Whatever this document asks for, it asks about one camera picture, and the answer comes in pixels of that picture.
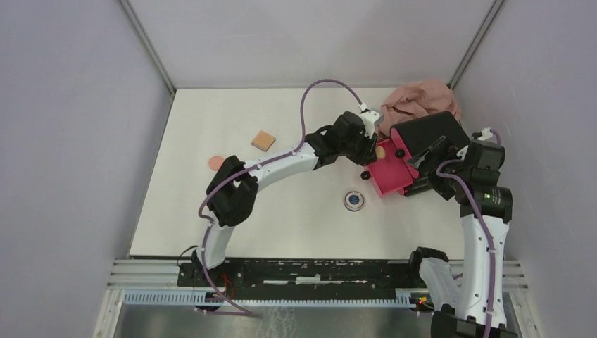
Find pink bottom drawer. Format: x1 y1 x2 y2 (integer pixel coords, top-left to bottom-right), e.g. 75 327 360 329
398 186 412 197

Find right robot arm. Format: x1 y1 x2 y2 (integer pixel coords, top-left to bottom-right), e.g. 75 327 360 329
406 128 516 337

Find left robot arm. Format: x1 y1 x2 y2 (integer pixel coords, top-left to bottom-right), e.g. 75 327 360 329
194 110 383 287

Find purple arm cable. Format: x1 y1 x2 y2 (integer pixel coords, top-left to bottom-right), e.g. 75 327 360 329
197 79 365 318
435 128 503 338

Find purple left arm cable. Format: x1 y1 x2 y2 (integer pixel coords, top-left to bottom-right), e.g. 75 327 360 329
197 79 365 318

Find square tan makeup sponge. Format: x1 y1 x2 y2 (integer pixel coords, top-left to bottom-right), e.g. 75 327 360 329
251 131 276 152

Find black drawer organizer case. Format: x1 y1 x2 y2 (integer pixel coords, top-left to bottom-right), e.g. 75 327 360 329
389 111 471 198

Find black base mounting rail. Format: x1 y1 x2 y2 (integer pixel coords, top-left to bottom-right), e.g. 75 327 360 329
177 258 425 302

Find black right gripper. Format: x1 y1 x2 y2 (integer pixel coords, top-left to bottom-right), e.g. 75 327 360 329
407 135 472 201

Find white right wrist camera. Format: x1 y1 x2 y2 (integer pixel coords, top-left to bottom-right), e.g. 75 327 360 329
471 127 501 144

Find pink drawer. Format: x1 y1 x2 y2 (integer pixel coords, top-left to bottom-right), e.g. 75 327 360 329
398 186 412 197
365 139 420 198
390 127 420 180

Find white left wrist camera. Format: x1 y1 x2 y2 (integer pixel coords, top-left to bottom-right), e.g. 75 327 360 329
358 102 384 139

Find orange teardrop sponge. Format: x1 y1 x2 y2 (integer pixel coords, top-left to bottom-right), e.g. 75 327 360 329
375 146 386 160

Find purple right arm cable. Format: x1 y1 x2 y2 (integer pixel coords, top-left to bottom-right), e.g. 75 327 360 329
435 128 503 338

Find round clear powder jar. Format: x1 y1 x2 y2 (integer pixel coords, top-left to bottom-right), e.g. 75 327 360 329
343 191 365 212

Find pink crumpled cloth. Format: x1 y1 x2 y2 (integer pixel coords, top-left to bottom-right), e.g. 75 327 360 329
376 78 462 137

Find aluminium frame rail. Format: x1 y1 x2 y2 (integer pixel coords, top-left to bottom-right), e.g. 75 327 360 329
93 256 534 337

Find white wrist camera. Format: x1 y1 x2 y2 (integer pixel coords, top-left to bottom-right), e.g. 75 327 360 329
471 127 501 144
358 102 384 139

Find pink top drawer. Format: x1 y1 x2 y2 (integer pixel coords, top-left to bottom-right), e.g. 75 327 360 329
390 127 420 180

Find round pink powder puff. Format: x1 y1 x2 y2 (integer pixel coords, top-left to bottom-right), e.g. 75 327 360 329
208 156 225 172

